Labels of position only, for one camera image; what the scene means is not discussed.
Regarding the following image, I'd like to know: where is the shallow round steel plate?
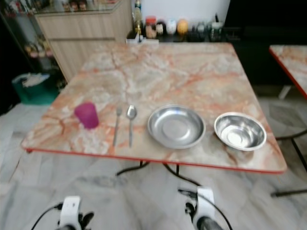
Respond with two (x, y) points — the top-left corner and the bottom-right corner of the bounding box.
(147, 104), (206, 150)

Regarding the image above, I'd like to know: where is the steel fork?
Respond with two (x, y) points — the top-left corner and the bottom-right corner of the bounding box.
(112, 107), (122, 147)

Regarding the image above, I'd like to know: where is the black round figurine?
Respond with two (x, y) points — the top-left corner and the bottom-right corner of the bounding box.
(156, 20), (167, 36)

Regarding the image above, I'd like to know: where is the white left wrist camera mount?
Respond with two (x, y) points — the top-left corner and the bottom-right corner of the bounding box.
(60, 196), (81, 229)

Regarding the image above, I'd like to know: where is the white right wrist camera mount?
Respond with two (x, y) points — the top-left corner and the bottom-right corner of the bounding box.
(196, 187), (215, 223)

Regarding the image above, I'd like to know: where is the light wooden cabinet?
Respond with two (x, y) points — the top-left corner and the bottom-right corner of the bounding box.
(36, 0), (135, 82)

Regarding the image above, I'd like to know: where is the glass display shelf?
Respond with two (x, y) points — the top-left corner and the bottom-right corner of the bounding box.
(0, 0), (58, 77)

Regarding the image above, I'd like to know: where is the red-lidded glass jar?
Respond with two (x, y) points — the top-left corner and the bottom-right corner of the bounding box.
(145, 16), (158, 39)

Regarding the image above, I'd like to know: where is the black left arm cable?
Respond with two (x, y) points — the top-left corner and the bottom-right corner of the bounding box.
(31, 204), (63, 230)

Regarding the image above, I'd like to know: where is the small green figurine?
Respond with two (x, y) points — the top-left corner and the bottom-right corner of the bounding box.
(210, 18), (224, 41)

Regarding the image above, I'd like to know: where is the purple plastic cup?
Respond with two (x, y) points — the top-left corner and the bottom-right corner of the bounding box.
(74, 102), (99, 129)

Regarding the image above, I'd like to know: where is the round steel bowl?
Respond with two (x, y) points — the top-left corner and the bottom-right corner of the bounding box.
(214, 112), (267, 152)

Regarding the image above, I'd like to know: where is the white round figurine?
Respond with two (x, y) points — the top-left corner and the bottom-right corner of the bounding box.
(166, 19), (177, 35)

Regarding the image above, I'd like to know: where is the steel spoon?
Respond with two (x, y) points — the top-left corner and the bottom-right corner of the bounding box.
(127, 105), (137, 148)

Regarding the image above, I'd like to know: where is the black television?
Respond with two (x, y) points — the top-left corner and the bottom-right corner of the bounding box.
(225, 0), (307, 30)

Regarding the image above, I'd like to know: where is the green plastic bin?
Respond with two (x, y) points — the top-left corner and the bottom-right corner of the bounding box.
(12, 73), (60, 105)

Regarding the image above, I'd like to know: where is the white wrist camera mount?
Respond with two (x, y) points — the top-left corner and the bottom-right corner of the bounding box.
(60, 196), (81, 229)
(196, 187), (215, 223)

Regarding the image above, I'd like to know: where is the orange round figurine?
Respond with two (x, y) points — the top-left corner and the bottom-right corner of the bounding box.
(177, 18), (189, 35)

